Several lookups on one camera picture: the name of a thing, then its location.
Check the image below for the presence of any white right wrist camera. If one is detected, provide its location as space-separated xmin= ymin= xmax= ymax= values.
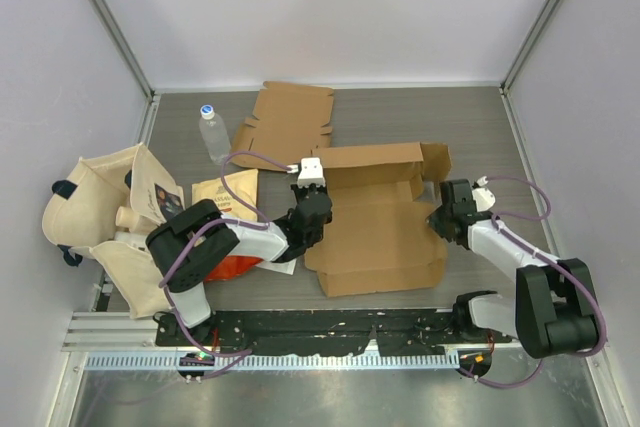
xmin=472 ymin=176 xmax=496 ymax=212

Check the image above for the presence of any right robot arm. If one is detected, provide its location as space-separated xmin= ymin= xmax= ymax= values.
xmin=427 ymin=177 xmax=607 ymax=359

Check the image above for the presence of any small flat cardboard box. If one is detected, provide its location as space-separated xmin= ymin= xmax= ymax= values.
xmin=231 ymin=81 xmax=334 ymax=171

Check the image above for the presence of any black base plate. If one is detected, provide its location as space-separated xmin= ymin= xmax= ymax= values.
xmin=154 ymin=307 xmax=496 ymax=356

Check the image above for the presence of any aluminium frame post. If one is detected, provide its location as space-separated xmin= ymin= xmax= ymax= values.
xmin=500 ymin=0 xmax=564 ymax=96
xmin=88 ymin=0 xmax=159 ymax=144

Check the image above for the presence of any clear plastic water bottle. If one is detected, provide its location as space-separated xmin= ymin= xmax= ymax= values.
xmin=199 ymin=104 xmax=231 ymax=165

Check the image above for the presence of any beige bottle in tote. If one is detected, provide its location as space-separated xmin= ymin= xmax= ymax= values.
xmin=115 ymin=207 xmax=139 ymax=231

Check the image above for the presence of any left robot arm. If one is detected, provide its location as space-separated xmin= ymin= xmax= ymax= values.
xmin=146 ymin=181 xmax=332 ymax=346

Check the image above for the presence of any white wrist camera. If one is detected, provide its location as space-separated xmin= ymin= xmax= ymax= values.
xmin=286 ymin=157 xmax=326 ymax=188
xmin=472 ymin=176 xmax=496 ymax=212

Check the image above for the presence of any right aluminium frame post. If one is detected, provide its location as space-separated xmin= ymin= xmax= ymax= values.
xmin=500 ymin=0 xmax=564 ymax=96

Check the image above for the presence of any small clear plastic bag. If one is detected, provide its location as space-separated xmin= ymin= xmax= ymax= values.
xmin=257 ymin=259 xmax=297 ymax=275

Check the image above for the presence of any left aluminium frame post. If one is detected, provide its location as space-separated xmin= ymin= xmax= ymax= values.
xmin=88 ymin=0 xmax=159 ymax=144

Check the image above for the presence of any beige canvas tote bag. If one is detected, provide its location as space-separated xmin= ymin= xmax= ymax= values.
xmin=42 ymin=143 xmax=185 ymax=319

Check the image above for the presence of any large brown cardboard box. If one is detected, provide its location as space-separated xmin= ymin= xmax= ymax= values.
xmin=304 ymin=142 xmax=451 ymax=297

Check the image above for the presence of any cassava chips bag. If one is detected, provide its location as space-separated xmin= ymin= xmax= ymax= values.
xmin=191 ymin=169 xmax=261 ymax=282

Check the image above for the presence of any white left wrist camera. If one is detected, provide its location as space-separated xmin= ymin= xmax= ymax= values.
xmin=286 ymin=157 xmax=326 ymax=188

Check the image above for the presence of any slotted cable duct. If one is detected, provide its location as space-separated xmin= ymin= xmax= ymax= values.
xmin=85 ymin=351 xmax=459 ymax=371

